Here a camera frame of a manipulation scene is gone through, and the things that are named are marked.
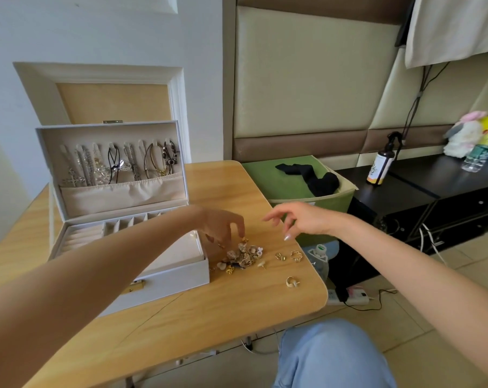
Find person's left hand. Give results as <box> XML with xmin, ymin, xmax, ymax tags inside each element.
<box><xmin>191</xmin><ymin>205</ymin><xmax>247</xmax><ymax>260</ymax></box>

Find person's right hand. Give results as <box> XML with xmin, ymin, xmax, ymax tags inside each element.
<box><xmin>262</xmin><ymin>201</ymin><xmax>343</xmax><ymax>243</ymax></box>

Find small earrings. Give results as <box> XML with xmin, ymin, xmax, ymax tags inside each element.
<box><xmin>213</xmin><ymin>240</ymin><xmax>307</xmax><ymax>290</ymax></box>

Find square pendant cord necklace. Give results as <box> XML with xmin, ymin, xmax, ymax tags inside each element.
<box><xmin>160</xmin><ymin>138</ymin><xmax>182</xmax><ymax>175</ymax></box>

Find white jewelry box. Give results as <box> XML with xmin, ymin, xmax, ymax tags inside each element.
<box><xmin>35</xmin><ymin>119</ymin><xmax>212</xmax><ymax>317</ymax></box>

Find brown cord bead necklace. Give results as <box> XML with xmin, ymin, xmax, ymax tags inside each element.
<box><xmin>144</xmin><ymin>141</ymin><xmax>169</xmax><ymax>179</ymax></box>

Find silver link chain necklace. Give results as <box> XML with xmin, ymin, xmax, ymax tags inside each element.
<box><xmin>124</xmin><ymin>142</ymin><xmax>140</xmax><ymax>182</ymax></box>

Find bow pendant cord necklace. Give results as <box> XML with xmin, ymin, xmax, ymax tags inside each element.
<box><xmin>106</xmin><ymin>143</ymin><xmax>129</xmax><ymax>186</ymax></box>

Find slim silver rope chain necklace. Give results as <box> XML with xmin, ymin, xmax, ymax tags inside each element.
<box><xmin>76</xmin><ymin>144</ymin><xmax>92</xmax><ymax>188</ymax></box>

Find silver cross pendant necklace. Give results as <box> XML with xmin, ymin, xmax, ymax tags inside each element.
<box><xmin>59</xmin><ymin>143</ymin><xmax>80</xmax><ymax>189</ymax></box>

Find person's right forearm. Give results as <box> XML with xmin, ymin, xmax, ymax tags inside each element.
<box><xmin>329</xmin><ymin>211</ymin><xmax>488</xmax><ymax>386</ymax></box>

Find person's left forearm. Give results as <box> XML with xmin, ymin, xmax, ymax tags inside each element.
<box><xmin>0</xmin><ymin>206</ymin><xmax>206</xmax><ymax>388</ymax></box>

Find black cloth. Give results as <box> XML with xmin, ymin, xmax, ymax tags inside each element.
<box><xmin>275</xmin><ymin>161</ymin><xmax>341</xmax><ymax>199</ymax></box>

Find dark spray bottle white label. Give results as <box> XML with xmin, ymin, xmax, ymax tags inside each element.
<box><xmin>366</xmin><ymin>130</ymin><xmax>405</xmax><ymax>188</ymax></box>

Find white power strip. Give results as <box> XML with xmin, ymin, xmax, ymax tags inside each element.
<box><xmin>325</xmin><ymin>286</ymin><xmax>372</xmax><ymax>309</ymax></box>

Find black low cabinet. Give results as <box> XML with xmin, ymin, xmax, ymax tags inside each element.
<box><xmin>335</xmin><ymin>153</ymin><xmax>488</xmax><ymax>301</ymax></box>

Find white pink plush toy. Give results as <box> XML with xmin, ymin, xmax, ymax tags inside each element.
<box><xmin>443</xmin><ymin>109</ymin><xmax>488</xmax><ymax>159</ymax></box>

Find clear bottle green cap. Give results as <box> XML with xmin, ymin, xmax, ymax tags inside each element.
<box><xmin>461</xmin><ymin>114</ymin><xmax>488</xmax><ymax>174</ymax></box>

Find white hanging cloth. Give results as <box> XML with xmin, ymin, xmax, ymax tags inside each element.
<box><xmin>403</xmin><ymin>0</ymin><xmax>488</xmax><ymax>70</ymax></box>

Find white cable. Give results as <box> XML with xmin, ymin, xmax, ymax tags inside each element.
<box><xmin>239</xmin><ymin>334</ymin><xmax>282</xmax><ymax>357</ymax></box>

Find beige padded wall panel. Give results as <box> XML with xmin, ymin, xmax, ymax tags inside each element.
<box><xmin>230</xmin><ymin>0</ymin><xmax>488</xmax><ymax>164</ymax></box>

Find black cable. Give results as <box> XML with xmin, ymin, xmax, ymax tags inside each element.
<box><xmin>400</xmin><ymin>62</ymin><xmax>452</xmax><ymax>144</ymax></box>

